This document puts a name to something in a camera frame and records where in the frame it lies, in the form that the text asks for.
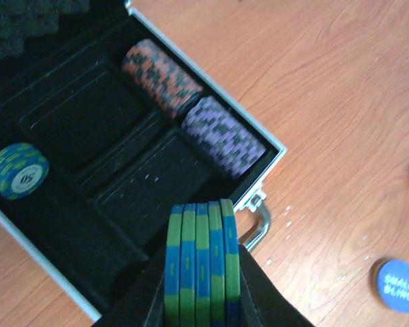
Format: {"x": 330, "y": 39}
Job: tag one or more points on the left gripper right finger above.
{"x": 261, "y": 302}

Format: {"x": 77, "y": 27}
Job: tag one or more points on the brown poker chip stack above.
{"x": 169, "y": 85}

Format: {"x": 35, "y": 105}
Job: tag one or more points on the purple poker chip stack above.
{"x": 230, "y": 145}

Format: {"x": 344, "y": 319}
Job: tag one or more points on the aluminium poker case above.
{"x": 117, "y": 164}

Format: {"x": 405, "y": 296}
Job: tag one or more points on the teal poker chip stack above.
{"x": 22, "y": 170}
{"x": 202, "y": 275}

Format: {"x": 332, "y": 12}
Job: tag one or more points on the purple dealer button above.
{"x": 391, "y": 283}

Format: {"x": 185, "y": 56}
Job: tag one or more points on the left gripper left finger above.
{"x": 143, "y": 305}

